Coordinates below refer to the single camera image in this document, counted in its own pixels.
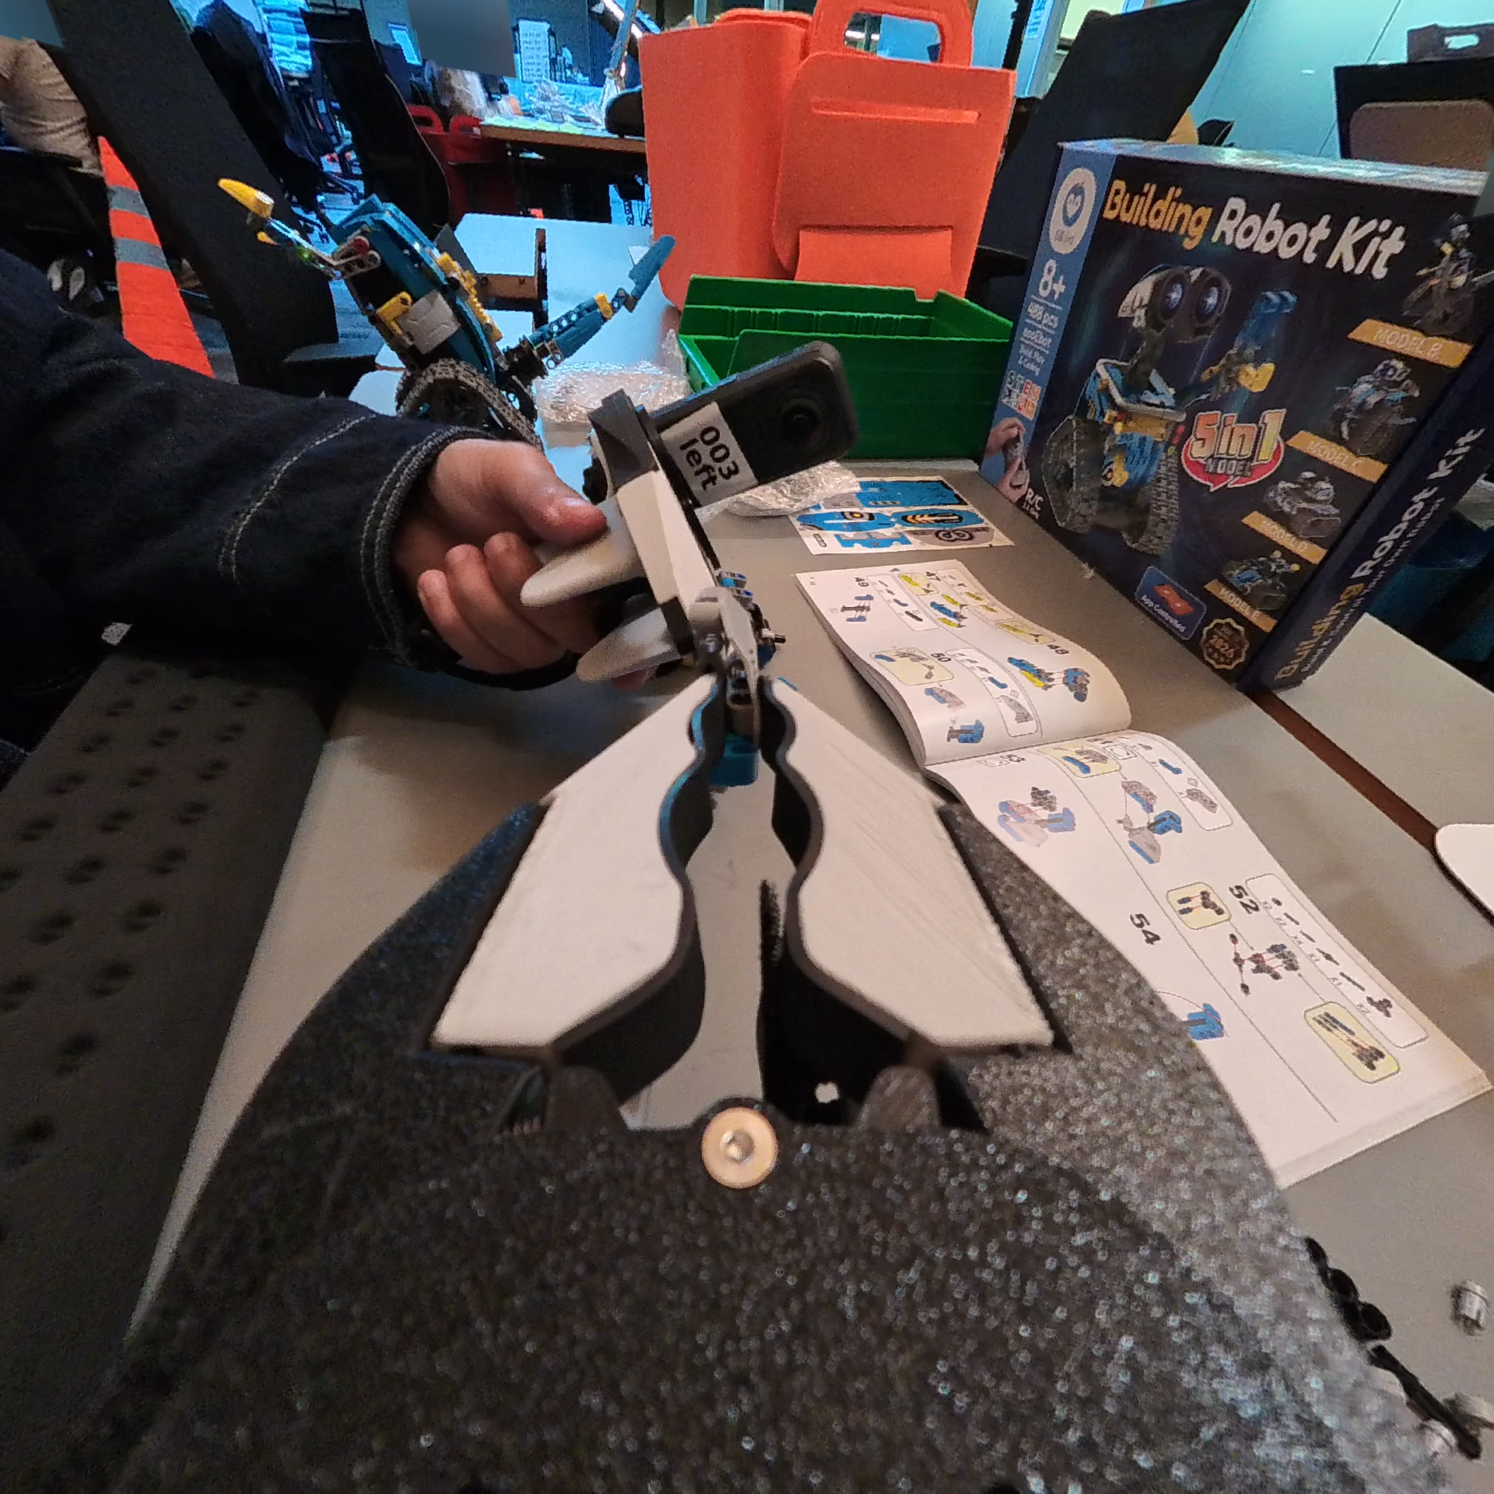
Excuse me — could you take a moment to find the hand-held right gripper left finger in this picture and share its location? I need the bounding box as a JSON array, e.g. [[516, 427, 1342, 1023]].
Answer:
[[429, 678, 719, 1066]]

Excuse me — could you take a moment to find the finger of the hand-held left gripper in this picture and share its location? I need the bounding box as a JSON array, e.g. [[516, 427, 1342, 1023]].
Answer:
[[611, 465, 764, 703]]

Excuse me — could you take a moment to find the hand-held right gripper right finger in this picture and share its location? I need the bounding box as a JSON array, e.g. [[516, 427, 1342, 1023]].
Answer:
[[760, 678, 1059, 1054]]

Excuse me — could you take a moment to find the grey blue brick assembly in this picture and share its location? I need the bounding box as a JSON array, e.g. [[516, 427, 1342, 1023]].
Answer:
[[689, 573, 787, 749]]

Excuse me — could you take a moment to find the blue angled brick beam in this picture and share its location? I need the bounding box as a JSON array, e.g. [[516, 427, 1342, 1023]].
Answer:
[[691, 701, 760, 792]]

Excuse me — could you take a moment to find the person's left forearm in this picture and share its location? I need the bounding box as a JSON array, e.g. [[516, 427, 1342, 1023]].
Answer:
[[0, 250, 468, 749]]

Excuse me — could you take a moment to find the grey desk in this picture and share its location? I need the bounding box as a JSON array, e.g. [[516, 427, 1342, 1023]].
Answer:
[[129, 214, 1494, 1494]]

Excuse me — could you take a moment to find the person's left hand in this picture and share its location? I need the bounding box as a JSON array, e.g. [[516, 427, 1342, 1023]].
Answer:
[[395, 440, 655, 691]]

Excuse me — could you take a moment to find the small clear plastic bag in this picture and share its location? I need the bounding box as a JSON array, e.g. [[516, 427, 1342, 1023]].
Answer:
[[536, 360, 692, 431]]

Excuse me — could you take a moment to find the green plastic bin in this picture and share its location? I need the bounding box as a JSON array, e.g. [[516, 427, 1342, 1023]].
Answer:
[[675, 274, 1018, 465]]

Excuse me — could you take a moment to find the blue sticker sheet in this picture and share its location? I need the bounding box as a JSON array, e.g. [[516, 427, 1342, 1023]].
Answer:
[[785, 474, 1018, 559]]

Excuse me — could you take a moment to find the orange felt bag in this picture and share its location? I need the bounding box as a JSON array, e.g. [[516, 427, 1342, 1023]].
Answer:
[[637, 0, 1020, 314]]

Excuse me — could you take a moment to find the instruction booklet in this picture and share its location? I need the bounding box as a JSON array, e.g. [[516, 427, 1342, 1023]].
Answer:
[[794, 559, 1494, 1192]]

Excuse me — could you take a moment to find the blue tracked toy robot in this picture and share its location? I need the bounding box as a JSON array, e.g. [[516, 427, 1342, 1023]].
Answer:
[[218, 175, 682, 451]]

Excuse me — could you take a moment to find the black office chair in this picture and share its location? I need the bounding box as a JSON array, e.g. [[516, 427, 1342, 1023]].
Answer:
[[975, 0, 1256, 299], [47, 0, 387, 394]]

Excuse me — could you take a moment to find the robot kit box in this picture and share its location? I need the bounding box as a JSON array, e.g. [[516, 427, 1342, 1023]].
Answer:
[[979, 138, 1494, 692]]

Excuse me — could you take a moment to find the pile of small brick parts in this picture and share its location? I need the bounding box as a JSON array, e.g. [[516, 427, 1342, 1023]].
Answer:
[[1306, 1235, 1494, 1464]]

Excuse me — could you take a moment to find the orange traffic cone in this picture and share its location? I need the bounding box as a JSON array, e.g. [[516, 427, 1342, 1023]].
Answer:
[[97, 136, 219, 383]]

